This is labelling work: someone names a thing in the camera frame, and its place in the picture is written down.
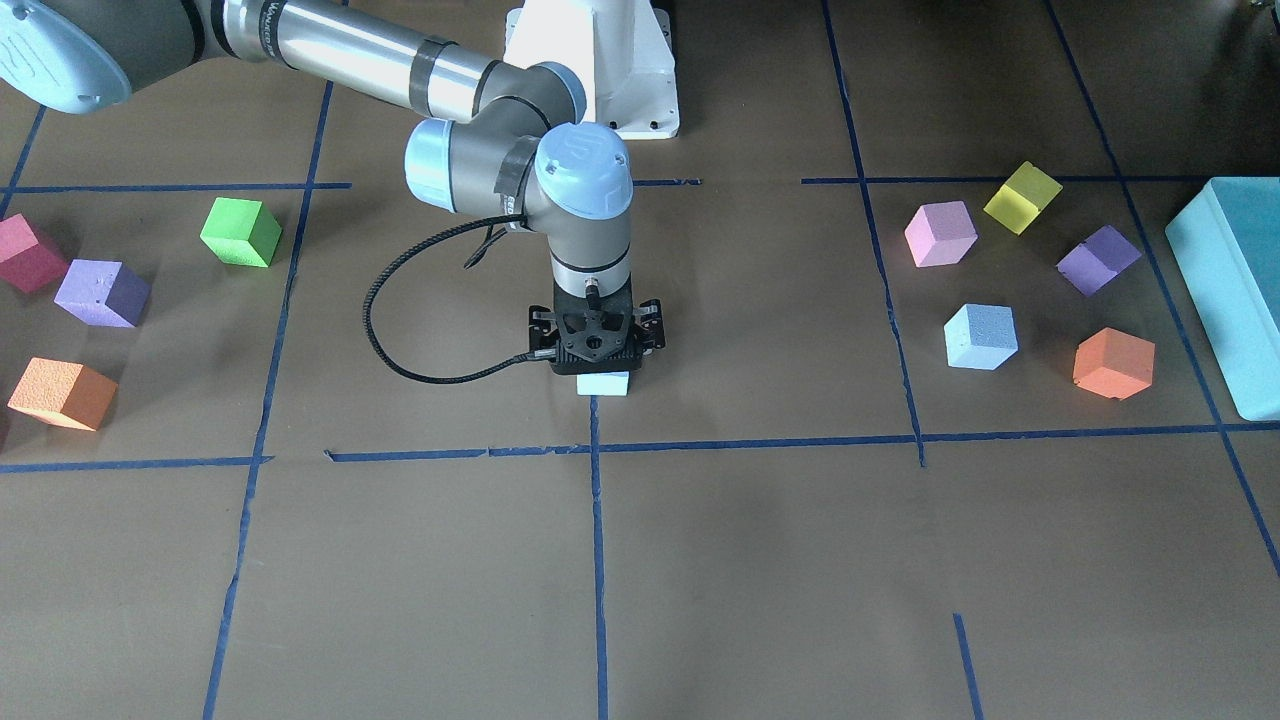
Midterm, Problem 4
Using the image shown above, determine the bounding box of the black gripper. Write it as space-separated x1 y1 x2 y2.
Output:
527 282 666 375

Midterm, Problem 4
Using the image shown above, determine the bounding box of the light blue foam block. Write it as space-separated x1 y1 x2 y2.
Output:
943 304 1020 370
576 372 631 397

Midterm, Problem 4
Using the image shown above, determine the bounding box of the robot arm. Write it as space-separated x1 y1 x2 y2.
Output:
3 1 666 375

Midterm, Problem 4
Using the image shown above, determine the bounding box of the pink foam block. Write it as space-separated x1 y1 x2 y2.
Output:
904 200 979 268

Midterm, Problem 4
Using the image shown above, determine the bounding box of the green foam block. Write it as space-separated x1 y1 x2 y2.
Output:
198 197 282 268

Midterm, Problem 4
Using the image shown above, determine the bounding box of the yellow foam block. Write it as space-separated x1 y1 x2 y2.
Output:
983 161 1062 234

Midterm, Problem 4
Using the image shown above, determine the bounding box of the purple foam block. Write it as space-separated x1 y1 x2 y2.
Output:
54 259 151 328
1056 225 1142 297

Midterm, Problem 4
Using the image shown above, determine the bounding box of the orange foam block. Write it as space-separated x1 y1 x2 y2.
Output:
1071 328 1156 400
6 357 118 432

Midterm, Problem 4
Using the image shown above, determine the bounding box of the crimson foam block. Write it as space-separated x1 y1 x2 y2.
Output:
1 214 70 293

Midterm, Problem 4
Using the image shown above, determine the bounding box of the teal plastic bin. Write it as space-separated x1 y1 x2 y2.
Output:
1166 176 1279 421

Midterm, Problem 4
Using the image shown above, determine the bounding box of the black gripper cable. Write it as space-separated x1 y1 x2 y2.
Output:
362 214 553 386

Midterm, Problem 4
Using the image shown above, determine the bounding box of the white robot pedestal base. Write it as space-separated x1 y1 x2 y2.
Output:
503 1 681 141

